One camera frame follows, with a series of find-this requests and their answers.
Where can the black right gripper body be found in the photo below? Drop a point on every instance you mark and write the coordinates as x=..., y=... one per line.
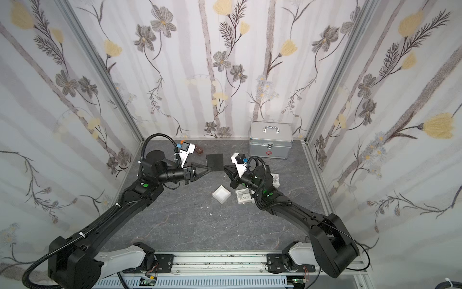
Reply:
x=236, y=177

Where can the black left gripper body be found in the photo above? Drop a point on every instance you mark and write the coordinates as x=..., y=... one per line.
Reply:
x=187, y=174

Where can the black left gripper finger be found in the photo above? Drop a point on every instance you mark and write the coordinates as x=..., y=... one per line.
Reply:
x=196, y=166
x=198, y=175

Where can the white bow jewelry box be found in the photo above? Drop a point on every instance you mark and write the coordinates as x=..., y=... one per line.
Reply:
x=243, y=196
x=221, y=194

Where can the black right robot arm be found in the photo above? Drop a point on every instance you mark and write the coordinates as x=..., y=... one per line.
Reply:
x=333, y=246

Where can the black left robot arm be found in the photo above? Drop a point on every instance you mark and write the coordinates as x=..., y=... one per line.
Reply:
x=72, y=262

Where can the silver aluminium first aid case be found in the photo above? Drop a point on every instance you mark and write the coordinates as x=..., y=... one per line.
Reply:
x=270, y=139

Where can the small green circuit board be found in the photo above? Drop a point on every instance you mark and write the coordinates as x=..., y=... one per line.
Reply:
x=148, y=281

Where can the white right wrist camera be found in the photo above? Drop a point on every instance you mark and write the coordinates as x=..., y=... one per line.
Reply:
x=240, y=162

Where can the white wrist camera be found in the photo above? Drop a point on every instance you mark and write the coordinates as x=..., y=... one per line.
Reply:
x=182, y=151
x=240, y=162

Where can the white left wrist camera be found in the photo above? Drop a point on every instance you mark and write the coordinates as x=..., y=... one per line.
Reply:
x=182, y=151

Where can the aluminium mounting rail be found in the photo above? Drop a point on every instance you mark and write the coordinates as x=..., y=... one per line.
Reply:
x=250, y=263

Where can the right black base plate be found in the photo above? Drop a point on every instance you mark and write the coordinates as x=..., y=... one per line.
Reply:
x=282, y=263

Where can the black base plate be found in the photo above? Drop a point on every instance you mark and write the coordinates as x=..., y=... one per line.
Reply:
x=158, y=263
x=282, y=263

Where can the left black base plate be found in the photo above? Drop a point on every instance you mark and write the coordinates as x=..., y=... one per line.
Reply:
x=158, y=263

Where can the white slotted cable duct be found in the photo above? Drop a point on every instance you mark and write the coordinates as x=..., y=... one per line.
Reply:
x=212, y=282

